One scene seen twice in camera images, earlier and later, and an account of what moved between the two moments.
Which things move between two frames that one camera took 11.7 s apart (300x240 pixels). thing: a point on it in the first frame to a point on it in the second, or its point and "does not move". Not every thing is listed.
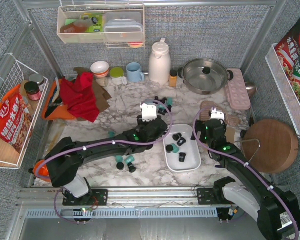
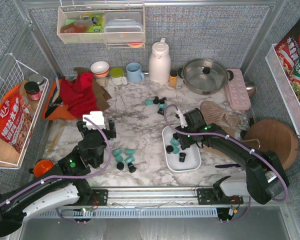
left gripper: x=161 y=109 to x=111 y=130
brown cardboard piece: x=230 y=134 does not move
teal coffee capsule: x=169 y=101 to x=174 y=142
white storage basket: x=182 y=153 does not move
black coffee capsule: x=177 y=136 does not move
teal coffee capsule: x=175 y=149 does not move
